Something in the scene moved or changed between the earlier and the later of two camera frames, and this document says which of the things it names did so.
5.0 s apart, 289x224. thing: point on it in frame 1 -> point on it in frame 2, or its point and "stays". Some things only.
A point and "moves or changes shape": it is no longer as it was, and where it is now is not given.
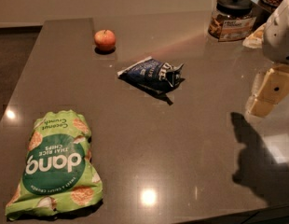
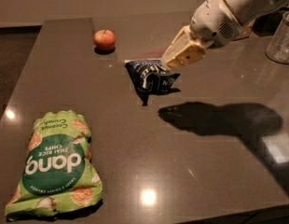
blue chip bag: (155, 74) moves or changes shape
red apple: (104, 39) stays
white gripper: (280, 37) -> (213, 20)
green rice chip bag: (59, 173) stays
